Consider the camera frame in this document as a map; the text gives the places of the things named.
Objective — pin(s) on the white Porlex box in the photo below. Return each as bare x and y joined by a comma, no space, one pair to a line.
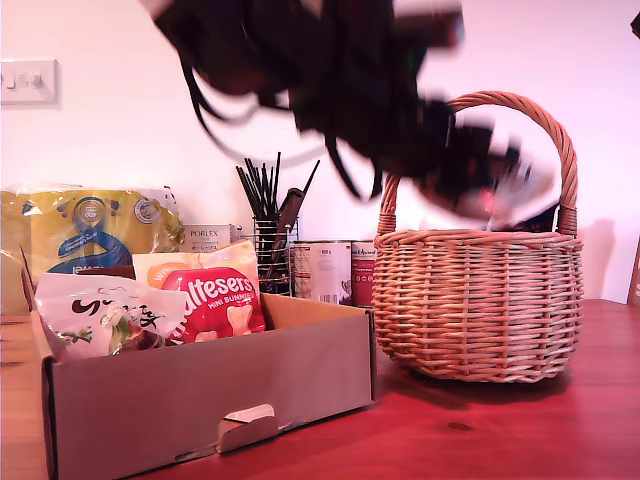
205,235

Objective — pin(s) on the brown cardboard box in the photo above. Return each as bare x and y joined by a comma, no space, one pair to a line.
200,390

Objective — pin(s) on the white light switch plate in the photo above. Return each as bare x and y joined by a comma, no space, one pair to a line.
30,82

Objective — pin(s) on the Maltesers mini bunnies bag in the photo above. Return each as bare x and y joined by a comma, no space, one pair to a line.
215,305

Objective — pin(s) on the black chopstick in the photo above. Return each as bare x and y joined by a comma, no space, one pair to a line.
310,175
257,186
248,192
276,185

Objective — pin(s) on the red label tin can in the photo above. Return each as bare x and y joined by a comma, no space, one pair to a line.
362,275

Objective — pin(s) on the white label tin can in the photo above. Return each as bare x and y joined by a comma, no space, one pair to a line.
325,270

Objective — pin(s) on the yellow kitchen towel pack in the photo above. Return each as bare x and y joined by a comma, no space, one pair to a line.
90,235

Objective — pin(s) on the woven wicker basket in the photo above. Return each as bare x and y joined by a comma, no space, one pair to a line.
475,320

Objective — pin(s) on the blue chocolate egg bag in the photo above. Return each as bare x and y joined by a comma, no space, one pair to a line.
542,220

